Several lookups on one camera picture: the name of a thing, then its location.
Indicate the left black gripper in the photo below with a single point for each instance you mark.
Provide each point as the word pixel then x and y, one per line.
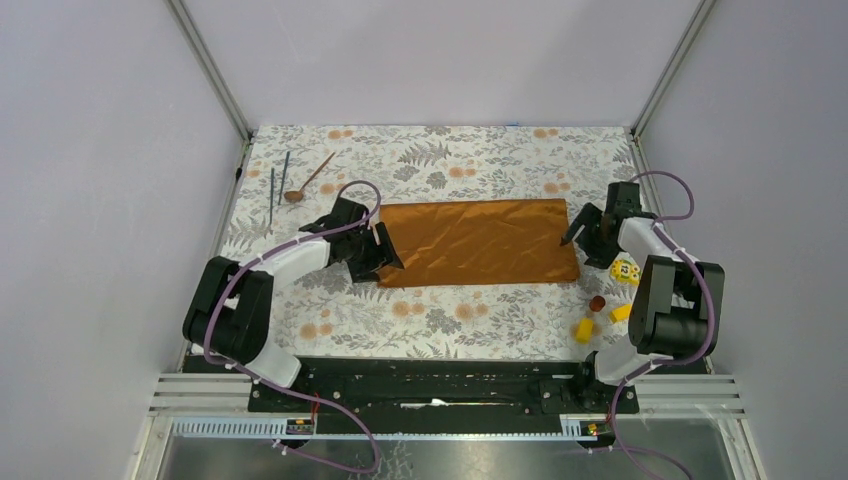
pixel 364 271

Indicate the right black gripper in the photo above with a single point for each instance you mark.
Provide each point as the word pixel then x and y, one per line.
pixel 598 257

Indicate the orange cloth napkin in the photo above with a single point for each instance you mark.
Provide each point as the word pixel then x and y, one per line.
pixel 479 243

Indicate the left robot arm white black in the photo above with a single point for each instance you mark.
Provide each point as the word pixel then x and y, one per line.
pixel 230 313

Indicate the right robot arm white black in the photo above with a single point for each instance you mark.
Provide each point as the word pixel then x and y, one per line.
pixel 675 314

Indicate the yellow numbered die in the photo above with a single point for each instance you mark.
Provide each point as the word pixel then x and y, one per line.
pixel 625 271

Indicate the brown round block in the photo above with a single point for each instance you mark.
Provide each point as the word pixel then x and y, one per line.
pixel 597 303

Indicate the yellow cube block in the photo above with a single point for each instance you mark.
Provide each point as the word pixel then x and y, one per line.
pixel 620 314

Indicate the yellow cylinder block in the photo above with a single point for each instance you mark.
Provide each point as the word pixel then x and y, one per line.
pixel 583 331

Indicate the brown wooden spoon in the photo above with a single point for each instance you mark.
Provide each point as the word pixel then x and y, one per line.
pixel 295 196

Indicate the floral patterned table mat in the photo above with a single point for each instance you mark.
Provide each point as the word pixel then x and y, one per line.
pixel 326 314

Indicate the dark teal chopstick left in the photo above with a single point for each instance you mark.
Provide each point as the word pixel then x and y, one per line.
pixel 272 183

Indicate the dark teal chopstick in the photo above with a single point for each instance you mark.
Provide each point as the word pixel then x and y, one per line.
pixel 283 177
pixel 272 183

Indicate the dark teal chopstick right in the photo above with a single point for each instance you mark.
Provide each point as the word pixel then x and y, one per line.
pixel 283 177

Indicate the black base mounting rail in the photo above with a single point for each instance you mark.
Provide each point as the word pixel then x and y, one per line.
pixel 432 397

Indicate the right aluminium frame post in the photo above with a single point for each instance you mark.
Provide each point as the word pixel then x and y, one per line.
pixel 687 40

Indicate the aluminium frame post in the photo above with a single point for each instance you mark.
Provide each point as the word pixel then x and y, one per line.
pixel 687 40
pixel 191 32

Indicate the left aluminium frame post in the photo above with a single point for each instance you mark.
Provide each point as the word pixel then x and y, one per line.
pixel 191 32

